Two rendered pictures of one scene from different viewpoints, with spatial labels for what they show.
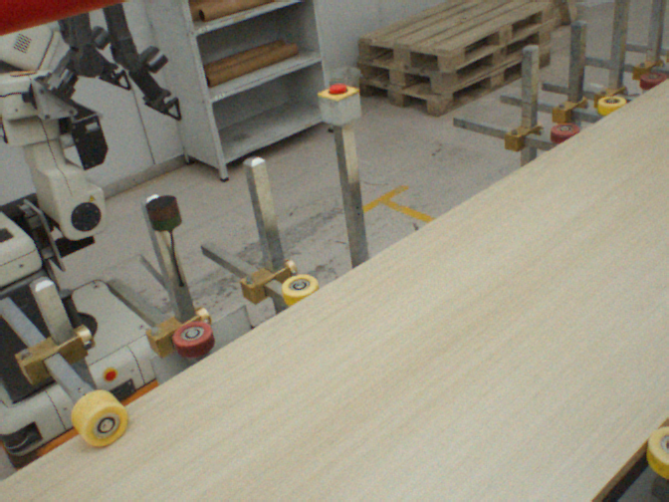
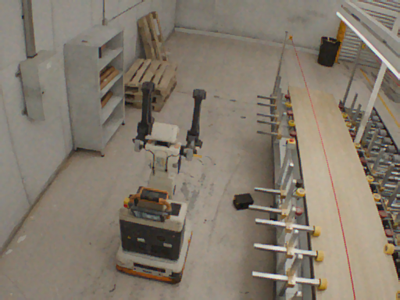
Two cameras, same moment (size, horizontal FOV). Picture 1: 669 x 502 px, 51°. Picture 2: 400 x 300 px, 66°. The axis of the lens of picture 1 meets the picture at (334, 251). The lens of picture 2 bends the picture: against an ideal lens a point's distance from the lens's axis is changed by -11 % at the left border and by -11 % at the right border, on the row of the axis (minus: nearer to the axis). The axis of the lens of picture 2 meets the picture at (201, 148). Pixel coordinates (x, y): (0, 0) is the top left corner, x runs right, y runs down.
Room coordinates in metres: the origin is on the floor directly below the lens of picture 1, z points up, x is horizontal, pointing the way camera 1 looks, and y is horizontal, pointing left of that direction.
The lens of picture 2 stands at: (0.46, 2.42, 2.81)
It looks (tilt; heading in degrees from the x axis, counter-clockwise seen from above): 35 degrees down; 311
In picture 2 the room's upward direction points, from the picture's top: 7 degrees clockwise
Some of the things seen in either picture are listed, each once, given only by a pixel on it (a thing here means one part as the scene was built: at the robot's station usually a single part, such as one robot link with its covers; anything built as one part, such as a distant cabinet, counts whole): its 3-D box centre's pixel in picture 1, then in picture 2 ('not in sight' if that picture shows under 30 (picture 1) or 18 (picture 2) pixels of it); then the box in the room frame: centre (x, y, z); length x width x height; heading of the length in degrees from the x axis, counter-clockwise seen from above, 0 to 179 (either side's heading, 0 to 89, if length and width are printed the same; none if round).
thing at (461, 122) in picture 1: (509, 134); (275, 134); (2.01, -0.60, 0.84); 0.43 x 0.03 x 0.04; 37
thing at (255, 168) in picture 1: (272, 250); (284, 184); (1.41, 0.15, 0.91); 0.04 x 0.04 x 0.48; 37
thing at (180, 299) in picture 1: (178, 293); (286, 201); (1.26, 0.35, 0.93); 0.04 x 0.04 x 0.48; 37
